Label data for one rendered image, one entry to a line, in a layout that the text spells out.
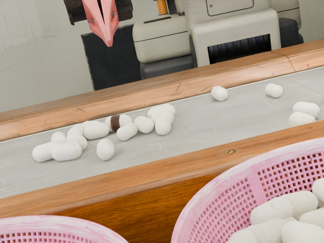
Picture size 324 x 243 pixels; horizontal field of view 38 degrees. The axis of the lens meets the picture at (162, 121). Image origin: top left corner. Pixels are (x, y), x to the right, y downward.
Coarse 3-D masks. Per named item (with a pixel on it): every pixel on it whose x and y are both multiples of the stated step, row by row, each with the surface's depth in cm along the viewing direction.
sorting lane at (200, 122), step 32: (256, 96) 67; (288, 96) 64; (320, 96) 61; (64, 128) 72; (192, 128) 59; (224, 128) 56; (256, 128) 54; (0, 160) 62; (32, 160) 60; (96, 160) 55; (128, 160) 52; (0, 192) 51
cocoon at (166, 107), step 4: (168, 104) 64; (152, 108) 64; (156, 108) 64; (160, 108) 64; (164, 108) 64; (168, 108) 64; (172, 108) 64; (148, 112) 64; (152, 112) 64; (156, 112) 63; (160, 112) 63; (172, 112) 64; (148, 116) 64
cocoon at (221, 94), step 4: (216, 88) 69; (220, 88) 68; (224, 88) 68; (212, 92) 69; (216, 92) 68; (220, 92) 68; (224, 92) 68; (216, 96) 68; (220, 96) 68; (224, 96) 68; (220, 100) 68
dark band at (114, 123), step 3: (120, 114) 64; (111, 117) 64; (114, 117) 63; (117, 117) 63; (111, 120) 63; (114, 120) 63; (117, 120) 63; (111, 123) 63; (114, 123) 63; (117, 123) 63; (111, 126) 63; (114, 126) 63; (117, 126) 63; (114, 129) 64; (117, 129) 63
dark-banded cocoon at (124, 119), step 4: (120, 116) 63; (124, 116) 63; (128, 116) 64; (108, 120) 64; (120, 120) 63; (124, 120) 63; (128, 120) 63; (108, 124) 63; (120, 124) 63; (124, 124) 63
